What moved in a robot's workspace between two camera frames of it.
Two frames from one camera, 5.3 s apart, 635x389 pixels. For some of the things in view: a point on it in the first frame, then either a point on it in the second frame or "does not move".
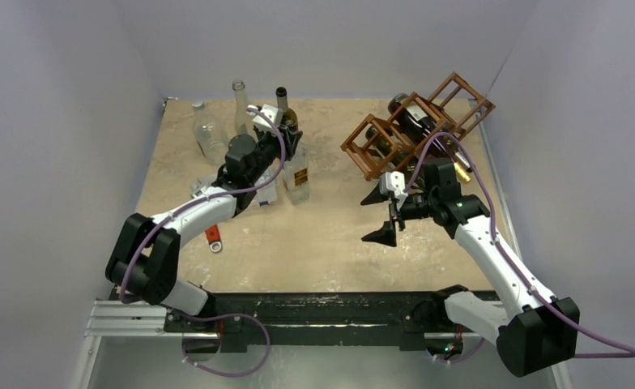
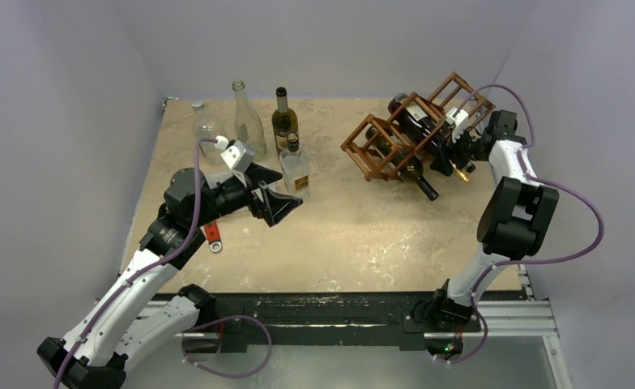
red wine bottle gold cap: x=418 y=121 does not move
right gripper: x=395 y=213 to x=458 y=151
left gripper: x=293 y=138 to x=274 y=204
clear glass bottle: x=210 y=134 does not move
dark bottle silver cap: x=289 y=115 does not move
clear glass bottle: x=242 y=124 does not move
